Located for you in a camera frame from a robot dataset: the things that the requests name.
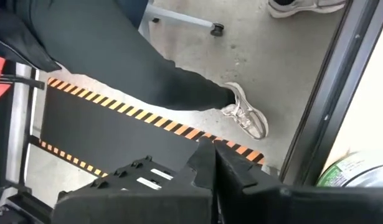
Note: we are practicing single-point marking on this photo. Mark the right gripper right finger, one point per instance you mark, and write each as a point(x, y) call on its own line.
point(287, 205)

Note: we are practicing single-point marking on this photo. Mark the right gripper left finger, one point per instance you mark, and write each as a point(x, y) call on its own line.
point(147, 208)

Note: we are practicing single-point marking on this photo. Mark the tuna can green label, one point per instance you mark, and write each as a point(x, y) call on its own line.
point(359, 172)

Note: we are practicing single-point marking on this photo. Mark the black mat striped edge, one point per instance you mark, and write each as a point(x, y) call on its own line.
point(101, 133)

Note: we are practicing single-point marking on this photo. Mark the person's foot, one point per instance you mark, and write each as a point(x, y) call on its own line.
point(248, 118)
point(297, 7)

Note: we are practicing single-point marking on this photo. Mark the person's leg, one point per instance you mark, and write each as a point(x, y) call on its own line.
point(110, 46)

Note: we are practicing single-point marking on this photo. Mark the black metal rod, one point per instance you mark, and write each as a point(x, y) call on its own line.
point(23, 81)

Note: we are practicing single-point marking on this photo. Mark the grey chair leg with caster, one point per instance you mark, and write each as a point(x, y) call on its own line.
point(178, 18)

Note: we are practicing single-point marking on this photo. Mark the black fabric flap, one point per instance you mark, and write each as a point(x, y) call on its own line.
point(20, 46)

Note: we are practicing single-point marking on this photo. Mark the black metal table frame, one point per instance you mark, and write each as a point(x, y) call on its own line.
point(334, 77)

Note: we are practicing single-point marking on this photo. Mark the silver metal post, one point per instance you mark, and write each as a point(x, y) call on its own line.
point(18, 124)

